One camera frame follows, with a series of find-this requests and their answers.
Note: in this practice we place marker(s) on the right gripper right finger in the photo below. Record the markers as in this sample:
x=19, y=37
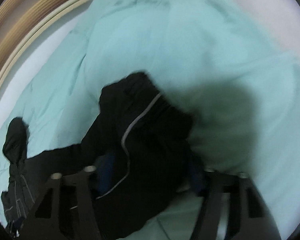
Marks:
x=236, y=196

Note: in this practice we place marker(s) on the black jacket with grey stripe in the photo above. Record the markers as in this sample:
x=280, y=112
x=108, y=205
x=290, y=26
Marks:
x=138, y=144

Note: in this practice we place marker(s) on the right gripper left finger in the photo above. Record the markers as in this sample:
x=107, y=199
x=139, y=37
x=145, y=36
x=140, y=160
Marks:
x=63, y=210

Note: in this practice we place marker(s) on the white bed sheet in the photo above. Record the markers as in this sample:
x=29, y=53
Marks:
x=32, y=60

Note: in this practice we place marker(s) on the mint green bed duvet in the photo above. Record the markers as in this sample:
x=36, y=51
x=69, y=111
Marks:
x=209, y=60

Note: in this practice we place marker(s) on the beige slatted headboard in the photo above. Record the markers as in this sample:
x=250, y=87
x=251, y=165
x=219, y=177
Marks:
x=22, y=21

